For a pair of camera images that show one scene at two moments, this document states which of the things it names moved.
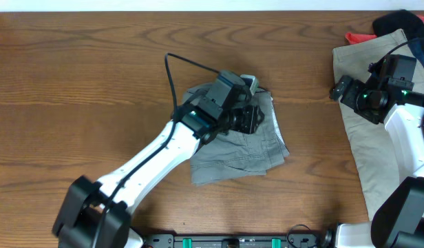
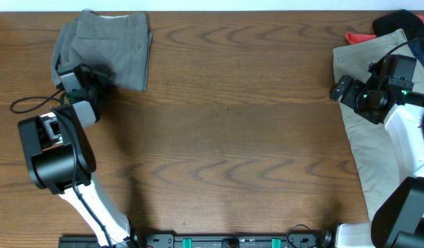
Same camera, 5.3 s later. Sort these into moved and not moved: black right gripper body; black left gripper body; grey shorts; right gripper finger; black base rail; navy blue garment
Moved: grey shorts; black left gripper body
Not moved: black right gripper body; right gripper finger; black base rail; navy blue garment
